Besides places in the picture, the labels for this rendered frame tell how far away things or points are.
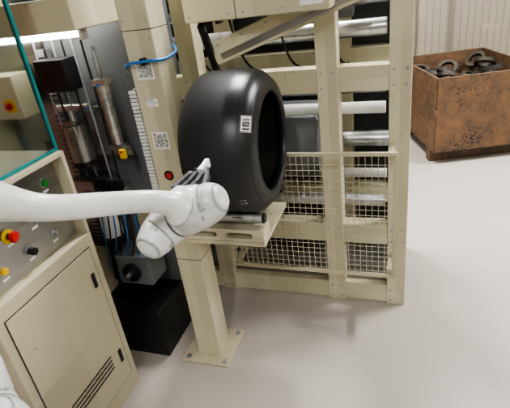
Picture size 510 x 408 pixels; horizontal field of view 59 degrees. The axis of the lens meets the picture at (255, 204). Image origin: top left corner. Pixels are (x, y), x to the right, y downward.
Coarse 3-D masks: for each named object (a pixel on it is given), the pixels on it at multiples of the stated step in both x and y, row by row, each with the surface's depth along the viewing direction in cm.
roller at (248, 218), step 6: (228, 216) 186; (234, 216) 185; (240, 216) 184; (246, 216) 183; (252, 216) 183; (258, 216) 182; (264, 216) 182; (240, 222) 186; (246, 222) 185; (252, 222) 184; (258, 222) 183; (264, 222) 182
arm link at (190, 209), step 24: (0, 192) 90; (24, 192) 95; (120, 192) 104; (144, 192) 105; (168, 192) 108; (192, 192) 111; (216, 192) 110; (0, 216) 91; (24, 216) 95; (48, 216) 98; (72, 216) 100; (96, 216) 102; (168, 216) 110; (192, 216) 110; (216, 216) 111
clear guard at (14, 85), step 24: (0, 0) 150; (0, 24) 150; (0, 48) 151; (0, 72) 151; (24, 72) 160; (0, 96) 151; (24, 96) 161; (0, 120) 152; (24, 120) 161; (48, 120) 171; (0, 144) 152; (24, 144) 162; (48, 144) 172; (0, 168) 152
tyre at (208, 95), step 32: (192, 96) 165; (224, 96) 160; (256, 96) 162; (192, 128) 161; (224, 128) 157; (256, 128) 161; (192, 160) 163; (224, 160) 159; (256, 160) 163; (256, 192) 168
